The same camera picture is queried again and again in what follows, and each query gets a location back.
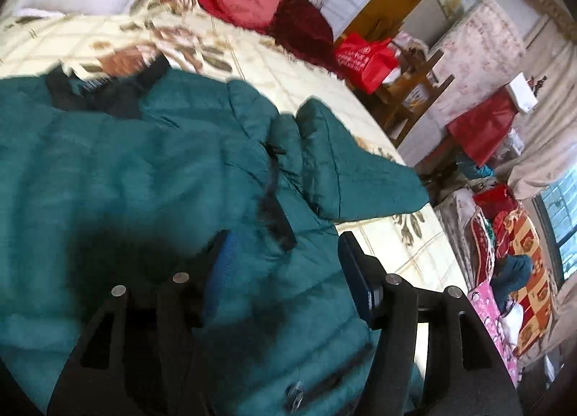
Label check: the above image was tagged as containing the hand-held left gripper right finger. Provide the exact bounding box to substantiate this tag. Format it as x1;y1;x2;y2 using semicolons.
337;231;524;416

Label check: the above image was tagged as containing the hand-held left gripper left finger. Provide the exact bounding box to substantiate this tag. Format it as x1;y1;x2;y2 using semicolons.
47;230;232;416

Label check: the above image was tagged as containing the teal puffer jacket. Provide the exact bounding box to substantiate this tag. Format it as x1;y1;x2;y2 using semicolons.
0;67;431;416

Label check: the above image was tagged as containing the pink printed cloth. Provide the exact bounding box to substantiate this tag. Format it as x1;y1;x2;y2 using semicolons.
466;281;520;386

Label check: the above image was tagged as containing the teal knitted item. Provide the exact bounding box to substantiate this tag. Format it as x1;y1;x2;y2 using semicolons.
489;254;535;305

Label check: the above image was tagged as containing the pile of colourful quilts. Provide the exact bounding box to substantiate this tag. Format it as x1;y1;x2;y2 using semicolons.
439;186;560;356

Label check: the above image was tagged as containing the wooden chair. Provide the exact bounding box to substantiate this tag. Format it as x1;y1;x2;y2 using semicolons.
373;49;456;147

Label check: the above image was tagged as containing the red cloth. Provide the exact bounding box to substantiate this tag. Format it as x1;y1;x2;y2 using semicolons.
446;92;519;167

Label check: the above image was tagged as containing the cream floral blanket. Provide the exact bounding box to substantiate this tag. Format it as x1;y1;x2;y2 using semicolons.
0;0;470;381

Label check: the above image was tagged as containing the window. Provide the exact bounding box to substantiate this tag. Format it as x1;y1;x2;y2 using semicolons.
532;168;577;282

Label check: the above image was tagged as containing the red shopping bag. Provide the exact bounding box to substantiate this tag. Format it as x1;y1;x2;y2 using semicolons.
334;32;400;95

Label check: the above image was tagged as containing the beige curtain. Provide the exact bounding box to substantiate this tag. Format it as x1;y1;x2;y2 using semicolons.
496;37;577;200

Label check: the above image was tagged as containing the white box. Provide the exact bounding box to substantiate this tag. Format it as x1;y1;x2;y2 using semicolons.
505;72;540;115

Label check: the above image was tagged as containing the dark red fuzzy cushion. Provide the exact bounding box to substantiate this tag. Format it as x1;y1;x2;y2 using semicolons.
268;0;336;71

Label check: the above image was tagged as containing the floral mattress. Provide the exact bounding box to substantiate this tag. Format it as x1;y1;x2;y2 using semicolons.
428;0;528;128

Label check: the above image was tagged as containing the gold curtain pelmet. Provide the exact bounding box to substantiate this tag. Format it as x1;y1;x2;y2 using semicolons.
502;0;577;44

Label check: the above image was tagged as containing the framed wall picture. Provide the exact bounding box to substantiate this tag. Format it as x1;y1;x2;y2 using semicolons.
435;0;465;20

